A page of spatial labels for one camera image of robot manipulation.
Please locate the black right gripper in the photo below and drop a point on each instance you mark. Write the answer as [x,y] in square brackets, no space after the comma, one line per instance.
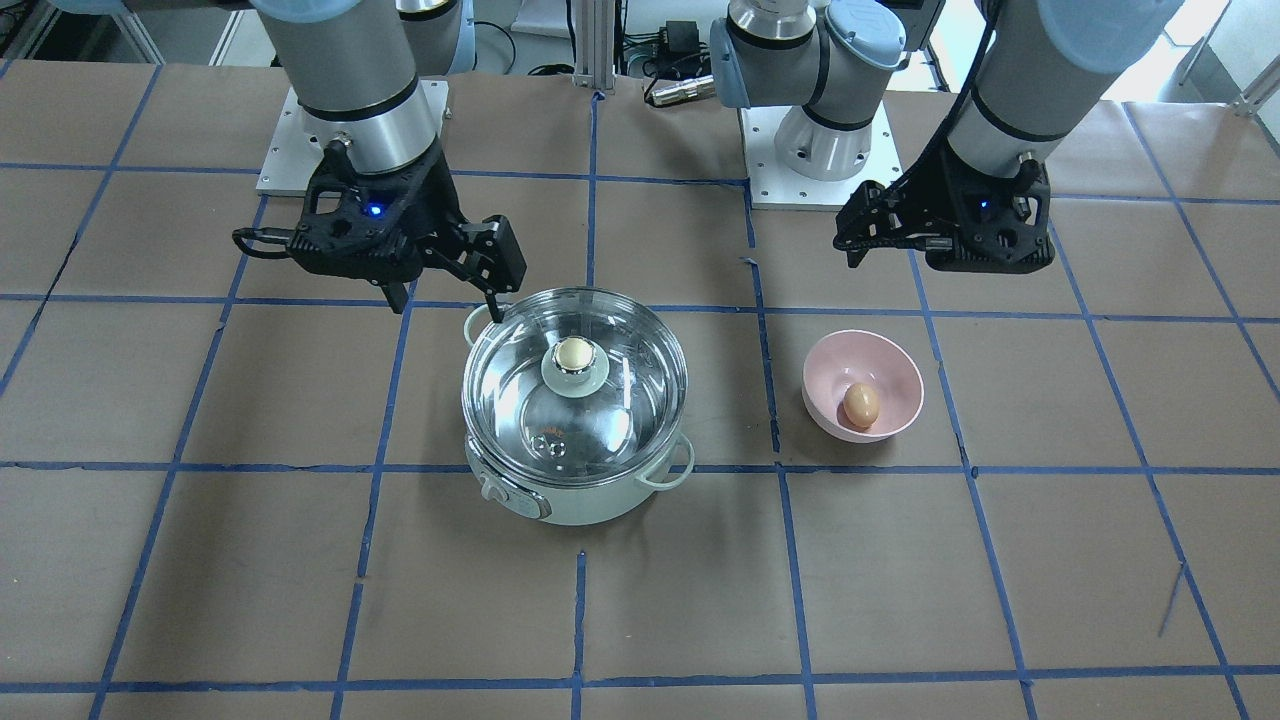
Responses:
[441,204]

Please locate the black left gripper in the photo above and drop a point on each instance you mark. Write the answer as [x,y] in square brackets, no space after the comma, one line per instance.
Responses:
[918,203]

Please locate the glass pot lid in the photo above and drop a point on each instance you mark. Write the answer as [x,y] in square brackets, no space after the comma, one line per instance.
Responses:
[574,385]

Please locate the brown egg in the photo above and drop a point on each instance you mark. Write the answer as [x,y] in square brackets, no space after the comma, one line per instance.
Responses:
[862,405]

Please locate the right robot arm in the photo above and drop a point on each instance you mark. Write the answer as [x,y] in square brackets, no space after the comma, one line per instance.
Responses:
[353,60]

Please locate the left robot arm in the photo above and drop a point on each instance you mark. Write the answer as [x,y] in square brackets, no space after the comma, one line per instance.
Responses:
[1040,67]

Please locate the mint green steel pot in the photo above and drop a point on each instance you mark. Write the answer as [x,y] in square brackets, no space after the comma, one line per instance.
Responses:
[578,410]

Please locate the pink bowl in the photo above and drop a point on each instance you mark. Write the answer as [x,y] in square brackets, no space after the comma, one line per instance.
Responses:
[842,358]

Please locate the grey metal connector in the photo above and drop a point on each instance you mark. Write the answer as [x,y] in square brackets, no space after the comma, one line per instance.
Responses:
[680,92]

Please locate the black usb hub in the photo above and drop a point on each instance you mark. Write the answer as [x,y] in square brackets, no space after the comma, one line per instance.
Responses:
[679,38]

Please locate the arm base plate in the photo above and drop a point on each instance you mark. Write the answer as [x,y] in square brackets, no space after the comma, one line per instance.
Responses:
[374,145]
[795,164]

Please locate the aluminium frame post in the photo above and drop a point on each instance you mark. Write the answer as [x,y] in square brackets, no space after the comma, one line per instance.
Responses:
[593,35]

